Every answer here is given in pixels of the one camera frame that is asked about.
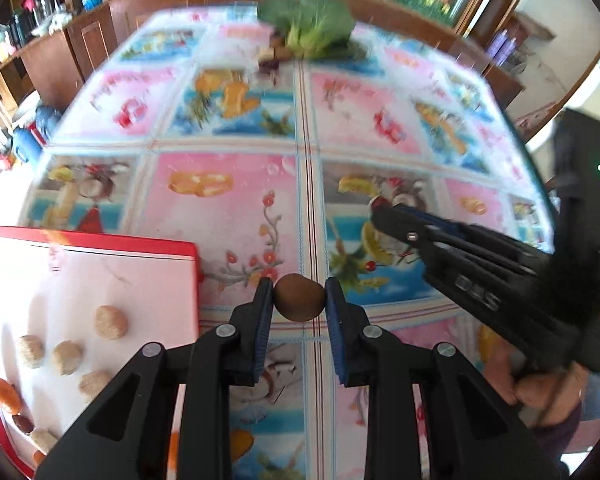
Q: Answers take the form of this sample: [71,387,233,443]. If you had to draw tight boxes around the person's blue jeans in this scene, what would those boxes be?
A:
[579,357,600,422]

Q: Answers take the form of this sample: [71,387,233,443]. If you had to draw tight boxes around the person's right hand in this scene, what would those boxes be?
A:
[490,332,583,428]

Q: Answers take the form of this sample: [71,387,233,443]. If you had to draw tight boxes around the walnut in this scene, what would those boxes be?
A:
[16,335,45,370]
[78,371,113,403]
[94,305,129,341]
[30,427,59,455]
[52,341,84,376]

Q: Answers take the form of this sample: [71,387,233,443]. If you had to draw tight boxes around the red tray white inside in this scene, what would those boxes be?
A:
[0,226,201,478]

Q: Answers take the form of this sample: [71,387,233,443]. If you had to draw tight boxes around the purple bottles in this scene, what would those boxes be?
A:
[486,29,519,67]

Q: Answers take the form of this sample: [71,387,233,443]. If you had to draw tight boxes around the brown round nut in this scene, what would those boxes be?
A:
[274,273,327,322]

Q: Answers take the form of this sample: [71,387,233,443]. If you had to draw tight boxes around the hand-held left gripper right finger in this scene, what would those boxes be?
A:
[325,276,561,480]

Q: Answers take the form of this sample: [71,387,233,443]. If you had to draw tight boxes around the blue water jug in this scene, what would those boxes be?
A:
[11,105,63,162]

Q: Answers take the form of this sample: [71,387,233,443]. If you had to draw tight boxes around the green leafy vegetable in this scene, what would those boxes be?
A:
[257,0,357,59]

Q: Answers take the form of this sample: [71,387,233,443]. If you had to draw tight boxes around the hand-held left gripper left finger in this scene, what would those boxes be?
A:
[34,277,275,480]

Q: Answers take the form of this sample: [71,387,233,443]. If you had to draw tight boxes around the wooden cabinet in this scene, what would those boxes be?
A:
[0,0,121,113]

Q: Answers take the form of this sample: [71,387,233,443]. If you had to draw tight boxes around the colourful printed tablecloth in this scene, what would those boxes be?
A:
[17,7,556,480]

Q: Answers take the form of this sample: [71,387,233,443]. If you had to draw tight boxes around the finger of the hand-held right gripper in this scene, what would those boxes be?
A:
[370,207,581,362]
[391,204,557,272]

